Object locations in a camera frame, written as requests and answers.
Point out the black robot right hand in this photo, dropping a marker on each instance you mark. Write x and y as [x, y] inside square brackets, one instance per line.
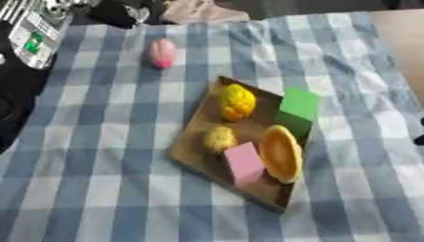
[420, 132]

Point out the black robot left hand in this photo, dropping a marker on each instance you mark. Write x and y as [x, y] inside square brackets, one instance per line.
[117, 12]

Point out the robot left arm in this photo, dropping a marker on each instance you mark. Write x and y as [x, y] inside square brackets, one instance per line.
[34, 34]

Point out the shallow brown cardboard box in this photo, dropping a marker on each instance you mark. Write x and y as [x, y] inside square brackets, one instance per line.
[205, 148]

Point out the pink toy peach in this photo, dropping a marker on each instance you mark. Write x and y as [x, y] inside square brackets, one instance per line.
[160, 53]

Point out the crumpled pale cloth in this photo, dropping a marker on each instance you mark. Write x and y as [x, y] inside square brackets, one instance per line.
[201, 12]

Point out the green block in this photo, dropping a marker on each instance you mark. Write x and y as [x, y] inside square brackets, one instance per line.
[298, 108]

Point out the round orange toy tart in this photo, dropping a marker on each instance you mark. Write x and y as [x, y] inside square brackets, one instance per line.
[280, 153]

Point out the yellow toy mango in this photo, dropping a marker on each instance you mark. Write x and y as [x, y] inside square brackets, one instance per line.
[238, 102]

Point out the small yellow fuzzy ball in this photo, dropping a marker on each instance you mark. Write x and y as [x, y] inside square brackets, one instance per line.
[219, 139]

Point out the pink block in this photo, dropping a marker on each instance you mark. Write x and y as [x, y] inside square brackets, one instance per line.
[243, 163]

